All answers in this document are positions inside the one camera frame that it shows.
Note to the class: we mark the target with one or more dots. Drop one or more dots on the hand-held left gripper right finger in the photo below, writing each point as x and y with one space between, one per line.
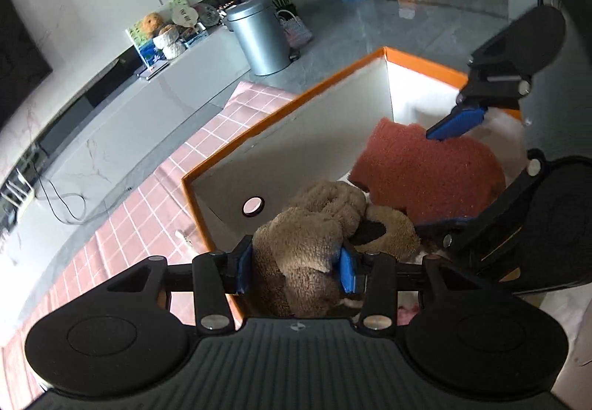
348 271

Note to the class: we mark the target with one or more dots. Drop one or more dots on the green and blue painting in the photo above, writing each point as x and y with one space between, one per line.
143 51

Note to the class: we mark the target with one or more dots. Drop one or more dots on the red sponge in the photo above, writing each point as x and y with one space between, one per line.
425 174

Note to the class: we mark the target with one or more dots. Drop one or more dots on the pink checked tablecloth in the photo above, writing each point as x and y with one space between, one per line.
138 215

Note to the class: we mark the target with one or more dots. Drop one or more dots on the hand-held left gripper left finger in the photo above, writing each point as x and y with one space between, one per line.
244 269

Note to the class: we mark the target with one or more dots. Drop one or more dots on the white terry bib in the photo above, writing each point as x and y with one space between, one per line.
508 137

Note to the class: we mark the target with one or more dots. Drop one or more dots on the small teddy bear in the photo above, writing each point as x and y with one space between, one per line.
150 24

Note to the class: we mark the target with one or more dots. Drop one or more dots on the orange cardboard box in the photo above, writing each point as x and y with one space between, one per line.
296 151

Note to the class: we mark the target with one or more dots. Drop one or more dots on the black television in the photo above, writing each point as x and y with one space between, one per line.
18 54

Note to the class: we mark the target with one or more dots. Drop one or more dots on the pink knitted hat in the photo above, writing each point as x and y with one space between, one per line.
408 315

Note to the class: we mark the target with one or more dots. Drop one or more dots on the woven basket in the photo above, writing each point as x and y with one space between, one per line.
296 30

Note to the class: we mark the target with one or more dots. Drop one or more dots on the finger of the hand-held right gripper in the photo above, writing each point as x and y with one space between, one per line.
455 123
444 225

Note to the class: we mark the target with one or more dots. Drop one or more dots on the marble television console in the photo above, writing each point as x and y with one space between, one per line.
115 123

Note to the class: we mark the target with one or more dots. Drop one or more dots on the tablet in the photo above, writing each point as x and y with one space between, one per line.
153 70

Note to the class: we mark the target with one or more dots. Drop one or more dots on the grey metal trash can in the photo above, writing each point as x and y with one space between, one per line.
261 35

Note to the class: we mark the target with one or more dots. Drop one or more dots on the white router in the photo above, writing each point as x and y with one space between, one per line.
18 192

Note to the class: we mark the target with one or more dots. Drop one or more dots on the round hand fan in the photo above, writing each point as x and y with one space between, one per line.
184 16

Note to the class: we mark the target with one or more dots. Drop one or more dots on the decorative plate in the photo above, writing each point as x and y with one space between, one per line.
208 14

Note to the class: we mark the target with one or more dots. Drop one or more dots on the brown plush toy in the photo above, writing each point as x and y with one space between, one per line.
300 248

